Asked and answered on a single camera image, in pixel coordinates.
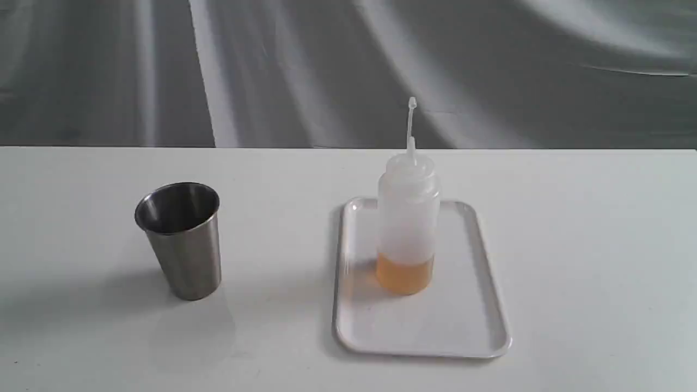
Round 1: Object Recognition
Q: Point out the white rectangular plastic tray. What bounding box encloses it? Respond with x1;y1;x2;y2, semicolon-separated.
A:
333;198;512;360

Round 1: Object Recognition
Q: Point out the translucent squeeze bottle amber liquid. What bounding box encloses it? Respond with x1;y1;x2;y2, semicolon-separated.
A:
376;96;442;296

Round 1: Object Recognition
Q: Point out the stainless steel cup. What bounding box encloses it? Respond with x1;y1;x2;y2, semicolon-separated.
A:
134;182;222;301

